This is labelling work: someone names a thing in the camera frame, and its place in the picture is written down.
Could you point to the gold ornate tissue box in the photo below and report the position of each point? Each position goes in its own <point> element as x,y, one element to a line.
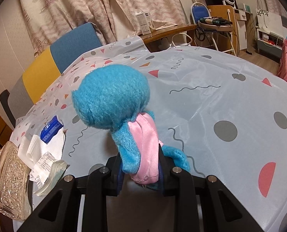
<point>9,181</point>

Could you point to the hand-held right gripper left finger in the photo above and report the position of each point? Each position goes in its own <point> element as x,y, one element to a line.
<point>119,178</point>

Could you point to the white carton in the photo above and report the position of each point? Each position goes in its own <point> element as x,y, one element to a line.
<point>143,20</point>

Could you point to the clear tissue pack with print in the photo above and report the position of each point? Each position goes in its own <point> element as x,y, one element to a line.
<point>49,171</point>

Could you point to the white cabinet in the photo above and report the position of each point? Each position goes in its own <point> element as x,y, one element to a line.
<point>270,29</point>

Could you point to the green power drill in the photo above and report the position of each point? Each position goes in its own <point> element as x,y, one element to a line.
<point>216,20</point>

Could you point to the wooden board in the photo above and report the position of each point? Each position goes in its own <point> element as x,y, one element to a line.
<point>220,12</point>

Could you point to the pink patterned curtain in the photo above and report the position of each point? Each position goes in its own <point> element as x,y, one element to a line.
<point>97,7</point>

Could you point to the wooden desk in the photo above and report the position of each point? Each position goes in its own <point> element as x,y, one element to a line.
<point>167,32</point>

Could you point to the blue plush toy pink scarf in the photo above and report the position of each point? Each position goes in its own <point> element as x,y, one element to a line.
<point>109,96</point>

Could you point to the white waffle cloth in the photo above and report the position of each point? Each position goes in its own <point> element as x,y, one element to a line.
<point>56,147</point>

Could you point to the patterned pale blue tablecloth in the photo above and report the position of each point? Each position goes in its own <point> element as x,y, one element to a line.
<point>206,101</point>

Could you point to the white round fan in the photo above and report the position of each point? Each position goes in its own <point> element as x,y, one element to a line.
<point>228,0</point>

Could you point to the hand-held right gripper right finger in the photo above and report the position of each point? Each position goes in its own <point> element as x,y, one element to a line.
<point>164,178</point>

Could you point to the grey yellow blue chair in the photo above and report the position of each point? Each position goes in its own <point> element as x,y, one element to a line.
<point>70,46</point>

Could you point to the blue packet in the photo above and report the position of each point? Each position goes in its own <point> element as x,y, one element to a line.
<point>51,130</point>

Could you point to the blue folding chair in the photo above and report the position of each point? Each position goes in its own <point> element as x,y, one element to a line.
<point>199,13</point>
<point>216,29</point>

